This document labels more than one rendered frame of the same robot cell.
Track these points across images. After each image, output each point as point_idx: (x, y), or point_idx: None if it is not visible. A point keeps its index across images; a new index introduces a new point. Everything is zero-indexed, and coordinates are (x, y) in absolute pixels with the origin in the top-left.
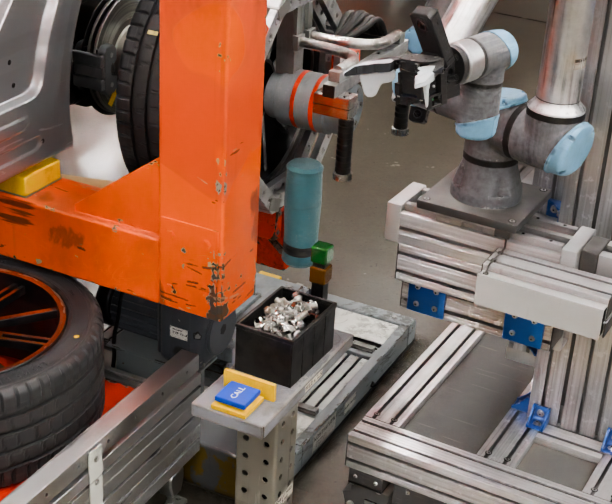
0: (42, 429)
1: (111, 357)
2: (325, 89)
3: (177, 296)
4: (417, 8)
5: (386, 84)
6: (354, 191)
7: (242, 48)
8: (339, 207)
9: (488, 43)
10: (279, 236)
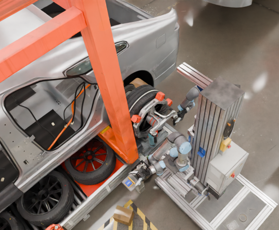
0: (100, 179)
1: None
2: (149, 133)
3: (123, 159)
4: (140, 168)
5: (217, 41)
6: (193, 86)
7: (127, 138)
8: (188, 92)
9: (157, 168)
10: None
